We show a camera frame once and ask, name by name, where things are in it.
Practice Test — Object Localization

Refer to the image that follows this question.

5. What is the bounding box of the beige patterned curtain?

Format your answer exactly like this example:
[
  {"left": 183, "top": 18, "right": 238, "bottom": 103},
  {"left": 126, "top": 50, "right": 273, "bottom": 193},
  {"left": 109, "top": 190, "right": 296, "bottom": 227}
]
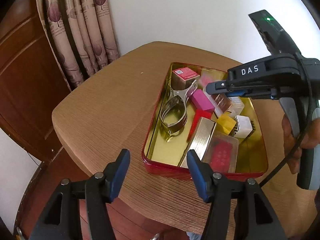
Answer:
[{"left": 36, "top": 0, "right": 119, "bottom": 89}]

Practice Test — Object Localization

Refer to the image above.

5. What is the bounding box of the small red brown box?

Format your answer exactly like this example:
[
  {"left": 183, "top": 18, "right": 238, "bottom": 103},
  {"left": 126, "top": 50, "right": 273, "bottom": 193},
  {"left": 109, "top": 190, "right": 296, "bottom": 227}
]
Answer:
[{"left": 171, "top": 67, "right": 200, "bottom": 90}]

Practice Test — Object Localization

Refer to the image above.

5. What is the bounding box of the white small box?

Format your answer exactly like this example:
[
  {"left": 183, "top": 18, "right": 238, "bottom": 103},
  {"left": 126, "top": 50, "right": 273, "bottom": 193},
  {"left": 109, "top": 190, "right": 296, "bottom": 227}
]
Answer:
[{"left": 233, "top": 115, "right": 253, "bottom": 139}]

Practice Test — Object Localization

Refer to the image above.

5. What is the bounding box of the black cable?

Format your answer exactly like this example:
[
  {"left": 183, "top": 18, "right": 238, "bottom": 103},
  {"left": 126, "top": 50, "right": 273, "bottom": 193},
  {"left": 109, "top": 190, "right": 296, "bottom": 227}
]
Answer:
[{"left": 258, "top": 52, "right": 315, "bottom": 184}]

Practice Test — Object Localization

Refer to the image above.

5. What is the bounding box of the magenta small box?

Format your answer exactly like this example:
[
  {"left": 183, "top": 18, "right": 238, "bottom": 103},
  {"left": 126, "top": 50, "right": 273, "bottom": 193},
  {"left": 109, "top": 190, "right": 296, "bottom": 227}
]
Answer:
[{"left": 190, "top": 89, "right": 215, "bottom": 113}]

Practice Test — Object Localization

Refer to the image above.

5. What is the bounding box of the gold rectangular box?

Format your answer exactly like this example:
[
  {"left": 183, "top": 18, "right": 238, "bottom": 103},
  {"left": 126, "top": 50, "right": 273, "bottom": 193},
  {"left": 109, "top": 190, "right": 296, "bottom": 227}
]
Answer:
[{"left": 178, "top": 117, "right": 216, "bottom": 168}]

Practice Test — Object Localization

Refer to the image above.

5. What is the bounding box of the red gold tin box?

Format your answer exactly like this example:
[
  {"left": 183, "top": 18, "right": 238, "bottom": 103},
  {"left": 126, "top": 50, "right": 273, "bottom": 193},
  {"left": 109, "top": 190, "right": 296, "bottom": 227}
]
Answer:
[{"left": 142, "top": 62, "right": 268, "bottom": 181}]

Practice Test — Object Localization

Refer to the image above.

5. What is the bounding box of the yellow small item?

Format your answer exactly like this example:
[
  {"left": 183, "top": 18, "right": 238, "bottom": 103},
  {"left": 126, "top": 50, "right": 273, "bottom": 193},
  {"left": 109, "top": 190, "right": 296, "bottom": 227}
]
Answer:
[{"left": 216, "top": 114, "right": 236, "bottom": 135}]

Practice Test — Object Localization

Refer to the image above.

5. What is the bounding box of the brown wooden door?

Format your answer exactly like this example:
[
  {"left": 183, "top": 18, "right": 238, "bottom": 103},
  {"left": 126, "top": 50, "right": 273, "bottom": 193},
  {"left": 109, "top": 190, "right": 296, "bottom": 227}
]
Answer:
[{"left": 1, "top": 0, "right": 70, "bottom": 163}]

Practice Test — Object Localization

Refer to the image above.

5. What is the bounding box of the clear box pink insert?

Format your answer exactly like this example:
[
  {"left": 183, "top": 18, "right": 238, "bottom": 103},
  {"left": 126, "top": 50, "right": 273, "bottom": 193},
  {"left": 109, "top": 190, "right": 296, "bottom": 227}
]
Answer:
[{"left": 202, "top": 132, "right": 239, "bottom": 173}]

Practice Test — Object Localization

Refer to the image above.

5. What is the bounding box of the metal clamp tool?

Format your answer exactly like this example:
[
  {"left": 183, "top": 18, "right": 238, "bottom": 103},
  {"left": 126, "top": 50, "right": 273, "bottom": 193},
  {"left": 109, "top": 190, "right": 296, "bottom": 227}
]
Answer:
[{"left": 159, "top": 80, "right": 198, "bottom": 142}]

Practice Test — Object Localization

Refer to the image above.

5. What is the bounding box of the right hand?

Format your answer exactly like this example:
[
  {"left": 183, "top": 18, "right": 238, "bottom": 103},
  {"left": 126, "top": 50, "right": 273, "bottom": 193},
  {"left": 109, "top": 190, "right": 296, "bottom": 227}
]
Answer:
[{"left": 281, "top": 113, "right": 320, "bottom": 174}]

